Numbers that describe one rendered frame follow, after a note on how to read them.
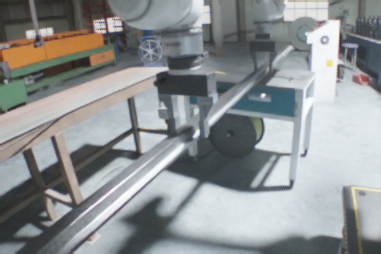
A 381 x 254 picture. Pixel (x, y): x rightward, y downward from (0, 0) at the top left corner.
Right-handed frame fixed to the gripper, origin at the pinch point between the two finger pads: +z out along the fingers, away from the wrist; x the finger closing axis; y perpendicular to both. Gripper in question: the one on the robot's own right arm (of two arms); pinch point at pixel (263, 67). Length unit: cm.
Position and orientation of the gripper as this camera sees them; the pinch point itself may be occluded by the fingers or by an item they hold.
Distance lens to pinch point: 136.6
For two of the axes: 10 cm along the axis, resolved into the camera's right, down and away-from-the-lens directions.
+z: 0.8, 9.2, 3.8
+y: -4.6, 3.7, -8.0
